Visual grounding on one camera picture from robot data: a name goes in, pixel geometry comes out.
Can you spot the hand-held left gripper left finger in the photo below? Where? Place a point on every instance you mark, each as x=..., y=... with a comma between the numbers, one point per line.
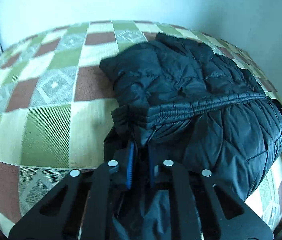
x=130, y=170

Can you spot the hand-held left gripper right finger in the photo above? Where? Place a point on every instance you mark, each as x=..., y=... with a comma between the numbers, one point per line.
x=152, y=173

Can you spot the black quilted jacket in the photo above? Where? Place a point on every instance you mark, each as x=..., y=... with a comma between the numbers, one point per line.
x=193, y=80

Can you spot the checkered bedspread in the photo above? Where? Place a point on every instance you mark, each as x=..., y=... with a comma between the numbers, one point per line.
x=43, y=130

